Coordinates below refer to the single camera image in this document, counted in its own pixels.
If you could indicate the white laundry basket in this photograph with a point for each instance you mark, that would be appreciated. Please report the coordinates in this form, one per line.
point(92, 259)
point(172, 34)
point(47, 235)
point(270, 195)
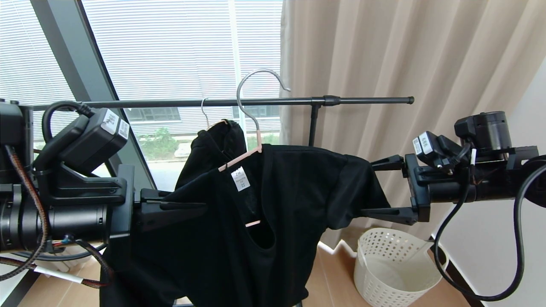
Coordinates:
point(384, 281)

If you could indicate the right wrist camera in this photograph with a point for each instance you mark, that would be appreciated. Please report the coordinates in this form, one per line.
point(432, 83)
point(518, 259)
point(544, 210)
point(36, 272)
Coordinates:
point(431, 147)

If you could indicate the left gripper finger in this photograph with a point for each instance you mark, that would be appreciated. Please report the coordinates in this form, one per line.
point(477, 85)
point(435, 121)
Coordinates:
point(155, 195)
point(170, 217)

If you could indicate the black clothes rack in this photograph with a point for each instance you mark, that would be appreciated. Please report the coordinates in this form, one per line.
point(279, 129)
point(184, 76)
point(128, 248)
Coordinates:
point(341, 100)

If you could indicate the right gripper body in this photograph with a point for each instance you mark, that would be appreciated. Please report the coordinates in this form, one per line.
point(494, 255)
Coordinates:
point(469, 187)

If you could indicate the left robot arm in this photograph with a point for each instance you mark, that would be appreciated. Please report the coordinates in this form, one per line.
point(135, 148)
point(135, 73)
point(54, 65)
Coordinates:
point(17, 140)

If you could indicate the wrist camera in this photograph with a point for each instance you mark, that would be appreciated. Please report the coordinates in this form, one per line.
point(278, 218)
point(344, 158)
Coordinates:
point(431, 147)
point(94, 136)

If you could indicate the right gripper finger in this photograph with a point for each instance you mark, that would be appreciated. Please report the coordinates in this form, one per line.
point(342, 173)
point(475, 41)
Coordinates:
point(392, 215)
point(388, 163)

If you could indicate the window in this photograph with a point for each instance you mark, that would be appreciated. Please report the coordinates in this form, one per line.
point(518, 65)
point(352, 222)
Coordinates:
point(170, 42)

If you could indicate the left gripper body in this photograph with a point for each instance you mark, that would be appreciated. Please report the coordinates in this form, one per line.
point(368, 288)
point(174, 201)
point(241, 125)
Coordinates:
point(64, 226)

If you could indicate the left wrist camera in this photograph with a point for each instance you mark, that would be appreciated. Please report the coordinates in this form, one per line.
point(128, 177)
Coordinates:
point(94, 136)

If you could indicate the pink clothes hanger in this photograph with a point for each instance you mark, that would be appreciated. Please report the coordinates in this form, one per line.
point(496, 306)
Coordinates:
point(204, 111)
point(243, 108)

